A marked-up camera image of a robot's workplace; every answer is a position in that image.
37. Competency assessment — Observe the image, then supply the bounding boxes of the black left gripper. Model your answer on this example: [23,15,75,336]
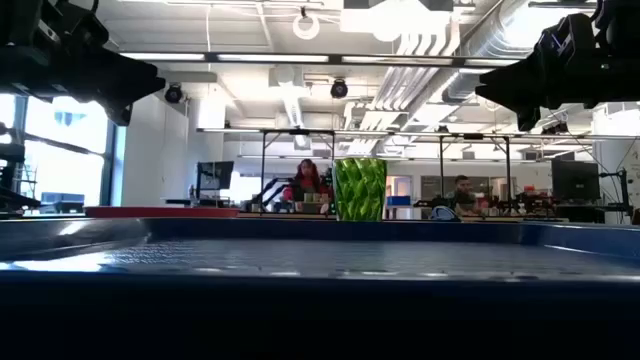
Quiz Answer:
[0,0,167,128]

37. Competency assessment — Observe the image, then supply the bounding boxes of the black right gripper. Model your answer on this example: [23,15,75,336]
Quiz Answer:
[474,12,640,133]

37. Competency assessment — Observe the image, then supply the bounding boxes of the red plate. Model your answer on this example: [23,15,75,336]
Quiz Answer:
[83,205,242,219]

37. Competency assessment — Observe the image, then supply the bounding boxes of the blue plastic tray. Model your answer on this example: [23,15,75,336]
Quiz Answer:
[0,215,640,360]

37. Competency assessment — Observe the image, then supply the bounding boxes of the black computer monitor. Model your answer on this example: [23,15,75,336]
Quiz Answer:
[195,160,236,192]
[550,159,602,203]

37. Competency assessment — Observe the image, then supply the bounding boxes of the person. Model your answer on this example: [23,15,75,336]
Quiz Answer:
[282,158,334,215]
[443,174,490,217]

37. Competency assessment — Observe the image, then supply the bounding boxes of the silver ventilation duct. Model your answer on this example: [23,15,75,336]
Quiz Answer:
[441,0,551,105]

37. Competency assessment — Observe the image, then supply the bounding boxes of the black metal station frame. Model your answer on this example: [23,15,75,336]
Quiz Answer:
[438,131,512,212]
[259,128,337,215]

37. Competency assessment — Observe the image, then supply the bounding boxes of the white ring ceiling lamp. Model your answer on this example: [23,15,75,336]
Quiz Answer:
[291,13,322,42]

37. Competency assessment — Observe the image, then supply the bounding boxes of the black overhead frame beam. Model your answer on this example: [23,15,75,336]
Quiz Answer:
[119,51,524,69]

